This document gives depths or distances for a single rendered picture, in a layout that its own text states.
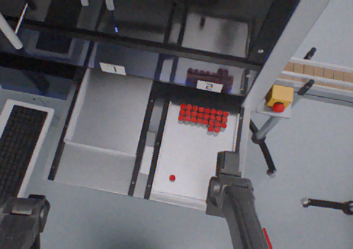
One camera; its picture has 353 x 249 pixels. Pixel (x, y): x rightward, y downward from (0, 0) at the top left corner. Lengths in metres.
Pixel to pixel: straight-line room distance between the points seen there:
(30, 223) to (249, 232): 0.41
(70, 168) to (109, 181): 0.15
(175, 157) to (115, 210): 0.95
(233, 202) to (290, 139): 1.66
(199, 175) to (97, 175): 0.36
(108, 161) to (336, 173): 1.55
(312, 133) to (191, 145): 1.27
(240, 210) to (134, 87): 0.79
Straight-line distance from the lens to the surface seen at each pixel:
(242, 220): 0.64
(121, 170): 1.23
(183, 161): 1.23
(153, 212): 2.09
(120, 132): 1.27
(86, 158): 1.27
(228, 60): 1.02
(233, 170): 0.82
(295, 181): 2.26
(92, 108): 1.32
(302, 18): 0.85
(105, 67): 1.22
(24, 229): 0.72
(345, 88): 1.44
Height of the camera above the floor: 2.08
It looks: 71 degrees down
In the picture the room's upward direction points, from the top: 5 degrees clockwise
